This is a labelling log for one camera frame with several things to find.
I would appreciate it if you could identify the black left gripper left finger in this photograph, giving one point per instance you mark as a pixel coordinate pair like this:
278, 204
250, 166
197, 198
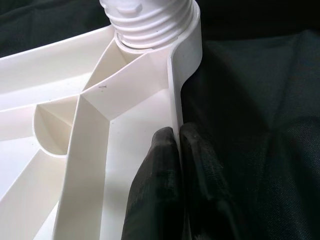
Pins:
155, 195

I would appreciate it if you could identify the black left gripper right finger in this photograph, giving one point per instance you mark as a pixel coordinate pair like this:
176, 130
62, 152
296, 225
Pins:
207, 200

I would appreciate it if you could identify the white plastic children table top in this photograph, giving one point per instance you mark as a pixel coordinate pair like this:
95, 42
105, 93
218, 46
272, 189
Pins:
87, 125

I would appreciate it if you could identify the white plastic table leg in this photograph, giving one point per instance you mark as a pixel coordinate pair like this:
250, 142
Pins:
150, 25

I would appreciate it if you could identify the black tablecloth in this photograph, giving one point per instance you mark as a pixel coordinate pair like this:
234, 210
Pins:
262, 125

